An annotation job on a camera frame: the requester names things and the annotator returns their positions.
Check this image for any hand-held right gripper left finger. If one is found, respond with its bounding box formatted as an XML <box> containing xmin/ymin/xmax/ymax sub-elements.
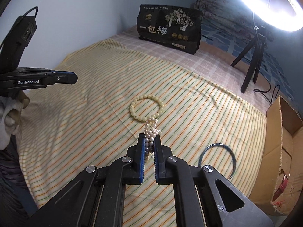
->
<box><xmin>39</xmin><ymin>133</ymin><xmax>146</xmax><ymax>227</ymax></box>

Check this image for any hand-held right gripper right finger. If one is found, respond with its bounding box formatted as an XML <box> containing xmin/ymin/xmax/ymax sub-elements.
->
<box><xmin>153</xmin><ymin>133</ymin><xmax>276</xmax><ymax>227</ymax></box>

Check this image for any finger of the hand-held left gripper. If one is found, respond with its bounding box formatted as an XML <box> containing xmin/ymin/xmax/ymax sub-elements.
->
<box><xmin>46</xmin><ymin>69</ymin><xmax>78</xmax><ymax>85</ymax></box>

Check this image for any white pearl necklace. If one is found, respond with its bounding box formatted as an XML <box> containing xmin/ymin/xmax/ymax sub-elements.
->
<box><xmin>143</xmin><ymin>117</ymin><xmax>162</xmax><ymax>162</ymax></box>

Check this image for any cream bead bracelet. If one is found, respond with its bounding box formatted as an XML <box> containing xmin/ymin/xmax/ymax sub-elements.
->
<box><xmin>129</xmin><ymin>94</ymin><xmax>165</xmax><ymax>123</ymax></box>

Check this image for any cardboard box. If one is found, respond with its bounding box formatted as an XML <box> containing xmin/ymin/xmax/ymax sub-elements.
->
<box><xmin>250</xmin><ymin>95</ymin><xmax>303</xmax><ymax>217</ymax></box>

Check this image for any red strap wristwatch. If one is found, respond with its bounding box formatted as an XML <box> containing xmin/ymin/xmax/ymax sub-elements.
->
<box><xmin>275</xmin><ymin>174</ymin><xmax>290</xmax><ymax>202</ymax></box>

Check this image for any person's left hand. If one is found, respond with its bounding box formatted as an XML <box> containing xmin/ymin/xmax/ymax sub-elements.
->
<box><xmin>0</xmin><ymin>92</ymin><xmax>30</xmax><ymax>151</ymax></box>

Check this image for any black printed snack bag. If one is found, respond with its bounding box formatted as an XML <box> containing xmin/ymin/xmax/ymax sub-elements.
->
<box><xmin>137</xmin><ymin>4</ymin><xmax>203</xmax><ymax>55</ymax></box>

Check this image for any black tripod stand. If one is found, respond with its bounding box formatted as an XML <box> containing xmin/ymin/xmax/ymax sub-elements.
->
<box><xmin>230</xmin><ymin>24</ymin><xmax>268</xmax><ymax>93</ymax></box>

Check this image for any grey patterned pillow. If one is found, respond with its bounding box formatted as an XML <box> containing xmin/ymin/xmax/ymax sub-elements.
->
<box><xmin>189</xmin><ymin>0</ymin><xmax>263</xmax><ymax>32</ymax></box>

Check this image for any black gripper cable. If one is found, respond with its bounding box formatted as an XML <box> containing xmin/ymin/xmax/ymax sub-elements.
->
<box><xmin>0</xmin><ymin>6</ymin><xmax>39</xmax><ymax>52</ymax></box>

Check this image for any dark ring bangle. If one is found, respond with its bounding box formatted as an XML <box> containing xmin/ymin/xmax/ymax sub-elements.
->
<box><xmin>198</xmin><ymin>143</ymin><xmax>237</xmax><ymax>180</ymax></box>

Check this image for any black power cable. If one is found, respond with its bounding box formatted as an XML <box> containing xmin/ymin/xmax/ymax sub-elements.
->
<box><xmin>254</xmin><ymin>82</ymin><xmax>281</xmax><ymax>104</ymax></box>

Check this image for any ring light on tripod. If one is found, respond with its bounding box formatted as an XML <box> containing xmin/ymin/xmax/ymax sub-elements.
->
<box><xmin>200</xmin><ymin>19</ymin><xmax>295</xmax><ymax>100</ymax></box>

